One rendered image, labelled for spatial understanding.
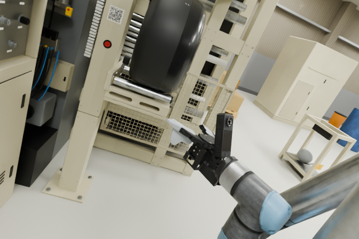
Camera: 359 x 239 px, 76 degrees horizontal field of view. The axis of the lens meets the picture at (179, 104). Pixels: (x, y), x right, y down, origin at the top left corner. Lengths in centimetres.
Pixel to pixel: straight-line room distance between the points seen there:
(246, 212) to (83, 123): 119
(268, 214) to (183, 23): 88
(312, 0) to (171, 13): 755
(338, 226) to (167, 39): 91
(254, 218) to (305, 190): 15
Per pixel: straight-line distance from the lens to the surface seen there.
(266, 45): 792
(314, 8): 863
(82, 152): 164
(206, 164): 61
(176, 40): 111
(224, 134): 59
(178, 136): 62
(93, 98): 145
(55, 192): 184
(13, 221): 171
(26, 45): 133
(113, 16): 133
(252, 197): 54
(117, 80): 130
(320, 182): 61
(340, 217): 48
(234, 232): 58
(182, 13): 117
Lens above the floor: 132
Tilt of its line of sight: 19 degrees down
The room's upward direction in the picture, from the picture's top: 23 degrees clockwise
